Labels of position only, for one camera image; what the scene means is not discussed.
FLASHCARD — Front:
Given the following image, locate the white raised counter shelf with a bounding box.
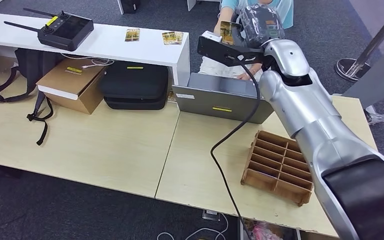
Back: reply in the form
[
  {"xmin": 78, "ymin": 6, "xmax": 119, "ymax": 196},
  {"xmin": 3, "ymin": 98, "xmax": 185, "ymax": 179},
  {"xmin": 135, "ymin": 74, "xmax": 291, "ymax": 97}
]
[{"xmin": 0, "ymin": 11, "xmax": 191, "ymax": 86}]

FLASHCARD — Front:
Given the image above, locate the grey slanted panel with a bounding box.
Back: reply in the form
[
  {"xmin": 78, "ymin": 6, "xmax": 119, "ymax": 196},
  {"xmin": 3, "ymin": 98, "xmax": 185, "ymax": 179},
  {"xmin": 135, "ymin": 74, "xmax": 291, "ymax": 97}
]
[{"xmin": 342, "ymin": 39, "xmax": 384, "ymax": 110}]

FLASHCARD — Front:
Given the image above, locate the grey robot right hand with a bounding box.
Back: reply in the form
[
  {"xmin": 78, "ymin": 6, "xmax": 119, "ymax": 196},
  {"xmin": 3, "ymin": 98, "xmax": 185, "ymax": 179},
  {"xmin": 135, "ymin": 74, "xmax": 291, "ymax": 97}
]
[{"xmin": 234, "ymin": 3, "xmax": 286, "ymax": 49}]

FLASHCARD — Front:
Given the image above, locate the power strip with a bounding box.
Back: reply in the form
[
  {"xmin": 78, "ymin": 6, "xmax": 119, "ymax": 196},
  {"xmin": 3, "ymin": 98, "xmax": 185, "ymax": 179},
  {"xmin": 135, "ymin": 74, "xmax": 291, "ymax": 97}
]
[{"xmin": 201, "ymin": 209, "xmax": 220, "ymax": 222}]

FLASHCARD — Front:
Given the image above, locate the person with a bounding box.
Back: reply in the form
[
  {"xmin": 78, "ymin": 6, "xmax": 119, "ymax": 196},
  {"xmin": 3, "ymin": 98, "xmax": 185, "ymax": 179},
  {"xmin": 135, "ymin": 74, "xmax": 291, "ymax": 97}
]
[{"xmin": 198, "ymin": 0, "xmax": 295, "ymax": 82}]

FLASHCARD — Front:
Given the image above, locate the grey laptop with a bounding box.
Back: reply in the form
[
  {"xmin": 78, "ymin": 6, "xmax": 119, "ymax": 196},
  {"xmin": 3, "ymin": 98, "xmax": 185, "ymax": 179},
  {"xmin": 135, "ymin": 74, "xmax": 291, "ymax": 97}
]
[{"xmin": 172, "ymin": 72, "xmax": 275, "ymax": 125}]

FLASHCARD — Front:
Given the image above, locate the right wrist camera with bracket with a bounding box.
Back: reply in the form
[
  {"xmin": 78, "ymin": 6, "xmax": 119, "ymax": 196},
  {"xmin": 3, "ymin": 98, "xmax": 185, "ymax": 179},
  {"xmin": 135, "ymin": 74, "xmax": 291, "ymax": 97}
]
[{"xmin": 197, "ymin": 30, "xmax": 266, "ymax": 67}]

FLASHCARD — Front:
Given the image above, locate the wooden slotted card organizer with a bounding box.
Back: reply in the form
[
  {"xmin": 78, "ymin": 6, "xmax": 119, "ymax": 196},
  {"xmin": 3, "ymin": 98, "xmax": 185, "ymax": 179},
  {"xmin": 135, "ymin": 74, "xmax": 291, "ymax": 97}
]
[{"xmin": 240, "ymin": 130, "xmax": 314, "ymax": 207}]

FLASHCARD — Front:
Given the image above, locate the black backpack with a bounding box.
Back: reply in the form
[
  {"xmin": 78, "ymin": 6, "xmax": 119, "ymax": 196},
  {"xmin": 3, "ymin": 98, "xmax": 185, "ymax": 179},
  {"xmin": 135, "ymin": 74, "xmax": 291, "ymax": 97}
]
[{"xmin": 0, "ymin": 47, "xmax": 64, "ymax": 147}]

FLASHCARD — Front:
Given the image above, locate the patterned ID card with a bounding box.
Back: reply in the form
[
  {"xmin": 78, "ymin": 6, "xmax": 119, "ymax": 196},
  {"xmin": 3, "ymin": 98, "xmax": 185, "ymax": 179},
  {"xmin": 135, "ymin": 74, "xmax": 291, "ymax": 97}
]
[{"xmin": 161, "ymin": 31, "xmax": 177, "ymax": 46}]

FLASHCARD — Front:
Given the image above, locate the pink plastic bag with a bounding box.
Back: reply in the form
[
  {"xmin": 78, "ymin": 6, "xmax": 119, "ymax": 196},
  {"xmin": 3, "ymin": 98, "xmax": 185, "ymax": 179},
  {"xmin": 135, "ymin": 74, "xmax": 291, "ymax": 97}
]
[{"xmin": 251, "ymin": 221, "xmax": 279, "ymax": 240}]

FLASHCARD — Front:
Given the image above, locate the black camera cable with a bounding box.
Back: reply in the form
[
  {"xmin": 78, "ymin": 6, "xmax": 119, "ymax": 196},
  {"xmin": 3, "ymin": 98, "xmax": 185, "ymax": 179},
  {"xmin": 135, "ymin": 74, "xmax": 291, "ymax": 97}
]
[{"xmin": 210, "ymin": 61, "xmax": 262, "ymax": 240}]

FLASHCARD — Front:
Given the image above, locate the black remote controller with antennas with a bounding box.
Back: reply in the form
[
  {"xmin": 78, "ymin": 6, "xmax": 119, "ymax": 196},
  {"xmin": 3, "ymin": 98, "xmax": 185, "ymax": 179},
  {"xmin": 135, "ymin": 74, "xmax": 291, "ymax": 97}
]
[{"xmin": 3, "ymin": 7, "xmax": 95, "ymax": 52}]

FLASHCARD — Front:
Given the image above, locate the brown cardboard box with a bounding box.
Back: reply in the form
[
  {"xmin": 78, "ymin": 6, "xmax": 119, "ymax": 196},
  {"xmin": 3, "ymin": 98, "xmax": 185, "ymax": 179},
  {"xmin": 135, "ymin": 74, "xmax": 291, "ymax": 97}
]
[{"xmin": 36, "ymin": 58, "xmax": 107, "ymax": 115}]

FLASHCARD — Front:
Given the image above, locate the chrome stanchion post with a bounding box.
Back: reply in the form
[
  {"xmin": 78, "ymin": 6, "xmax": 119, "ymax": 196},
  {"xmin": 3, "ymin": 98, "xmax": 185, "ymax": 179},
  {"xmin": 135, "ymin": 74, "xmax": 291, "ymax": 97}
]
[{"xmin": 335, "ymin": 3, "xmax": 384, "ymax": 83}]

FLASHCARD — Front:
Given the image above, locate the thin white cable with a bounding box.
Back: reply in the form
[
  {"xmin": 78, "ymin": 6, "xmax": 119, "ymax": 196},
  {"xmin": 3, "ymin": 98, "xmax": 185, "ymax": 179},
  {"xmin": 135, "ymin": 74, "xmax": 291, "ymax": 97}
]
[{"xmin": 61, "ymin": 52, "xmax": 115, "ymax": 69}]

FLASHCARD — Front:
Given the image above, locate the patterned room key card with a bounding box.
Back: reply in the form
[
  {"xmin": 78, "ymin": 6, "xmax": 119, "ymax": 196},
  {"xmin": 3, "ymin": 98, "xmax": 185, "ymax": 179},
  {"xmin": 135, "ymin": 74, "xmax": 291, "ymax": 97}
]
[{"xmin": 220, "ymin": 20, "xmax": 243, "ymax": 46}]

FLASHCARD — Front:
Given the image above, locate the black box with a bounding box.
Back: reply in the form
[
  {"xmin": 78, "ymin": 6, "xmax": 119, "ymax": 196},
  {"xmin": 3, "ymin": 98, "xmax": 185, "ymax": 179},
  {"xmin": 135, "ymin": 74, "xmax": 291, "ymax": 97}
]
[{"xmin": 121, "ymin": 0, "xmax": 142, "ymax": 15}]

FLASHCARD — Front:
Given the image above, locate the black hard carry case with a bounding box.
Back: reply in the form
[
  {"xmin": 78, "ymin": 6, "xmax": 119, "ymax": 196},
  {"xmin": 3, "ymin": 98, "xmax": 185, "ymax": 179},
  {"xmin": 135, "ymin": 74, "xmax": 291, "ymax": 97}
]
[{"xmin": 99, "ymin": 61, "xmax": 170, "ymax": 111}]

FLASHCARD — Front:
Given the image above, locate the white floor cable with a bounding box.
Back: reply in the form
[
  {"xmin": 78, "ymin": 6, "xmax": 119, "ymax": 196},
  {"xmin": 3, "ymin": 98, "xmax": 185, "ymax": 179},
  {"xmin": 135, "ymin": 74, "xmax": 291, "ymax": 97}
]
[{"xmin": 156, "ymin": 213, "xmax": 229, "ymax": 240}]

